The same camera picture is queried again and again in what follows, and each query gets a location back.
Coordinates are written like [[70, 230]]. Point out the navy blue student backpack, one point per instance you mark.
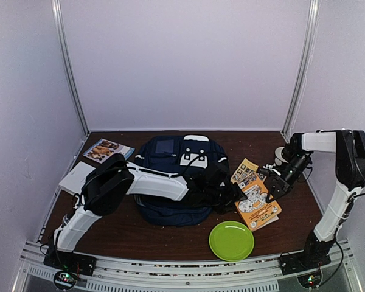
[[167, 192]]

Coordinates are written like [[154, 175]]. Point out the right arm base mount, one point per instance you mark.
[[309, 273]]

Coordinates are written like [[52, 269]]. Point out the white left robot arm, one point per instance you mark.
[[100, 190]]

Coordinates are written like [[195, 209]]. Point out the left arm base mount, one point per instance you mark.
[[71, 269]]

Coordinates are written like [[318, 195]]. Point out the green plastic plate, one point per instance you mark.
[[231, 241]]

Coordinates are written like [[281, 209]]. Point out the yellow portrait grid booklet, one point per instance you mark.
[[246, 173]]

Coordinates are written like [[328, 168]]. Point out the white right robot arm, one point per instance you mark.
[[291, 160]]

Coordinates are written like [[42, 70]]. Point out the aluminium frame post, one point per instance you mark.
[[59, 24], [301, 78]]

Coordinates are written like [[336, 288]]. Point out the orange cartoon booklet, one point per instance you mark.
[[254, 210]]

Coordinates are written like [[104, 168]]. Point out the white and black bowl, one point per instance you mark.
[[278, 157]]

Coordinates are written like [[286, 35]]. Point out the front aluminium rail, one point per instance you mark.
[[252, 274]]

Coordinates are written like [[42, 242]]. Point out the left aluminium frame post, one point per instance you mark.
[[59, 24]]

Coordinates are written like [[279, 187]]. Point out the dog cover workbook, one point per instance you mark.
[[104, 149]]

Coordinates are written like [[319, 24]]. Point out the white paperback book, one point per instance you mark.
[[75, 179]]

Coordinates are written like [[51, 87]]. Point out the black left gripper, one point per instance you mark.
[[234, 190]]

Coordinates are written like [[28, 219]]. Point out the right aluminium frame post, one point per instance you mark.
[[301, 78]]

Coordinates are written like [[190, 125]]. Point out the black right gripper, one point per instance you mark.
[[281, 185]]

